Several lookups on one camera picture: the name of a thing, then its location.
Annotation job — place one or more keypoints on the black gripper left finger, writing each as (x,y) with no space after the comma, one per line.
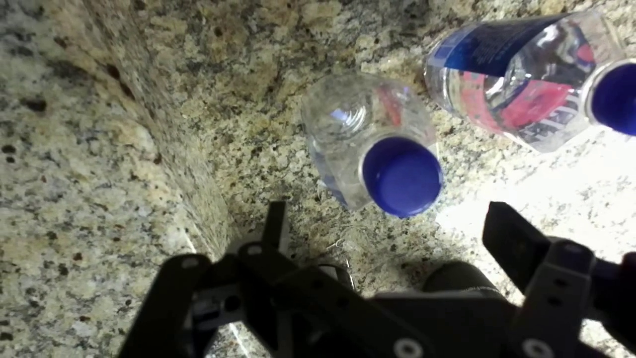
(280,285)

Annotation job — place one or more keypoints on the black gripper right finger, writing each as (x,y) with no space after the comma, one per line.
(558,279)

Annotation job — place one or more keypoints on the blue capped water bottle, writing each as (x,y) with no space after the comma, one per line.
(399,176)
(518,81)

